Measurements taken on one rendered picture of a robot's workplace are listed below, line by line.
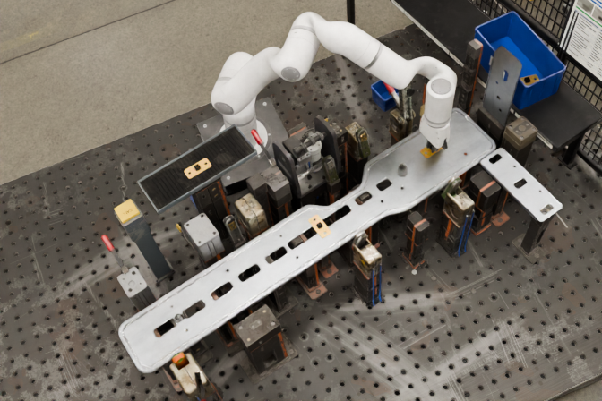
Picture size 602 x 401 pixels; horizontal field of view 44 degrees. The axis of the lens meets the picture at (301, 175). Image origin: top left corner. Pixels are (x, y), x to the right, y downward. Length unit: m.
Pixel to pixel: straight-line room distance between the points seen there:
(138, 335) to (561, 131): 1.53
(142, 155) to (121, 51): 1.43
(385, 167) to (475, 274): 0.50
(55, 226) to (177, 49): 1.64
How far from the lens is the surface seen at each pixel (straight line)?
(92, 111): 4.15
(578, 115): 2.68
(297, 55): 2.19
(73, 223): 2.95
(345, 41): 2.13
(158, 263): 2.64
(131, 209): 2.35
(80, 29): 4.57
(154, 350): 2.32
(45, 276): 2.89
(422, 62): 2.26
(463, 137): 2.59
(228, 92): 2.47
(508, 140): 2.60
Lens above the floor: 3.13
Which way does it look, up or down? 59 degrees down
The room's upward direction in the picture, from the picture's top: 8 degrees counter-clockwise
